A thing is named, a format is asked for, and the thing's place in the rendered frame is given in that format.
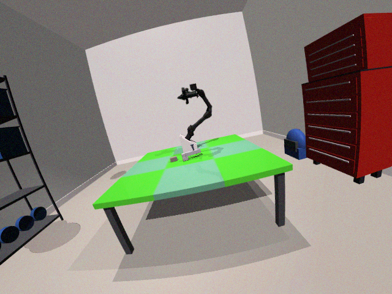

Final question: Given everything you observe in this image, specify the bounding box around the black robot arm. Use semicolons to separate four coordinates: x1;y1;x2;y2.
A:
185;84;213;141

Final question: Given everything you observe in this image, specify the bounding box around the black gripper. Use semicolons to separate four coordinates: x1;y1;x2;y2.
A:
178;88;192;104

